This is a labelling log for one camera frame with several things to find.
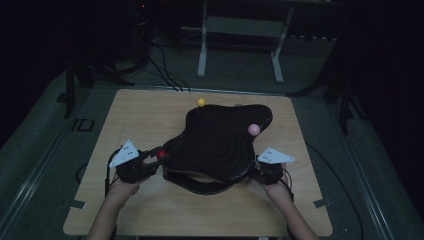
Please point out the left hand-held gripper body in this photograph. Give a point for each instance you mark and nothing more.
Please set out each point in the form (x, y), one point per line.
(135, 170)

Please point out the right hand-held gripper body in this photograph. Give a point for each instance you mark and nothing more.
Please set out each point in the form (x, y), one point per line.
(270, 173)

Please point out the black wavy tray stand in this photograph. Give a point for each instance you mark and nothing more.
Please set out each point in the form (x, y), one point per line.
(216, 140)

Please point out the person's right hand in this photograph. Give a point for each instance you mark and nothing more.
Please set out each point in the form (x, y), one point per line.
(281, 191)

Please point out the person's left hand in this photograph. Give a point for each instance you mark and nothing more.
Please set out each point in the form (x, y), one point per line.
(123, 193)

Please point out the grey tape strip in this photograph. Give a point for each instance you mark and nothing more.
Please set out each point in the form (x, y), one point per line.
(77, 204)
(322, 202)

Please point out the black rectangular floor marker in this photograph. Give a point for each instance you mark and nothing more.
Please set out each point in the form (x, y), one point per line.
(79, 125)

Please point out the black tripod stand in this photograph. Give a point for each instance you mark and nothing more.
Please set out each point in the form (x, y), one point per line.
(69, 96)
(343, 110)

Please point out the white metal stand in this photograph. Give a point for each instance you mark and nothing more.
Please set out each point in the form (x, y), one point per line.
(202, 50)

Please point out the black computer tower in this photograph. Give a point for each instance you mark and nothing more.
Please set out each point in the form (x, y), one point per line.
(143, 26)

